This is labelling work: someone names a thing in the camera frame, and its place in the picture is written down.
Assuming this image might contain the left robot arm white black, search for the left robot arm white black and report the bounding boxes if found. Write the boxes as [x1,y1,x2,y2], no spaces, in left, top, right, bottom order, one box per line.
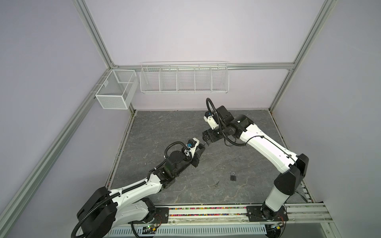
[70,138,205,238]

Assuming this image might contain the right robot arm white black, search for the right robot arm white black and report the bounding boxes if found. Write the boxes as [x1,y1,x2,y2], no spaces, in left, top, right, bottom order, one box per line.
[202,106,309,221]

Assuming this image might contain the white mesh box basket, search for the white mesh box basket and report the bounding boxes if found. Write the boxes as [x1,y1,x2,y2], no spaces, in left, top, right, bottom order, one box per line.
[95,69,139,110]

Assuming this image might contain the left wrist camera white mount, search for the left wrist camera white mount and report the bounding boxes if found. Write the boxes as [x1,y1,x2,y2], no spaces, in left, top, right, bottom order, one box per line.
[184,138,199,158]

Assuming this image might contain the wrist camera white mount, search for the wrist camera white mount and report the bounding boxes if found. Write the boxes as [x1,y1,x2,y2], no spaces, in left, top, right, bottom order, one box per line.
[203,112,219,130]
[184,138,199,158]

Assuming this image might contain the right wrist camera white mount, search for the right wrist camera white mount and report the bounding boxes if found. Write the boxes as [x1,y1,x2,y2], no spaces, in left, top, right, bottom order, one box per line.
[203,112,219,130]

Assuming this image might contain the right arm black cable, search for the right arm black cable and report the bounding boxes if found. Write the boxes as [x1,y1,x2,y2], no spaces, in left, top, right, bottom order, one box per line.
[205,97,310,203]

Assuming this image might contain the long white wire basket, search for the long white wire basket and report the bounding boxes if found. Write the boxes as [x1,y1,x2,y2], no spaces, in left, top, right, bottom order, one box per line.
[140,61,230,94]

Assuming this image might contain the white vented cable duct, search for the white vented cable duct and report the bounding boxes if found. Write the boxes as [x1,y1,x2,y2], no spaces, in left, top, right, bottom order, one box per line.
[107,225,267,238]

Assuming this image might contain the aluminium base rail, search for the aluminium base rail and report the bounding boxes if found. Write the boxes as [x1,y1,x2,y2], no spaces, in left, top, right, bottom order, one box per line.
[80,203,331,228]

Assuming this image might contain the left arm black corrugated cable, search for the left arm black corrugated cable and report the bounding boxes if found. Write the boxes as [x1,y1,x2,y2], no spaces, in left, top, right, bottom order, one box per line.
[70,141,191,238]

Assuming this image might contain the aluminium frame profiles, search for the aluminium frame profiles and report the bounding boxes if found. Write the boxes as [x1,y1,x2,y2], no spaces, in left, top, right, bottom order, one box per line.
[1,1,337,238]

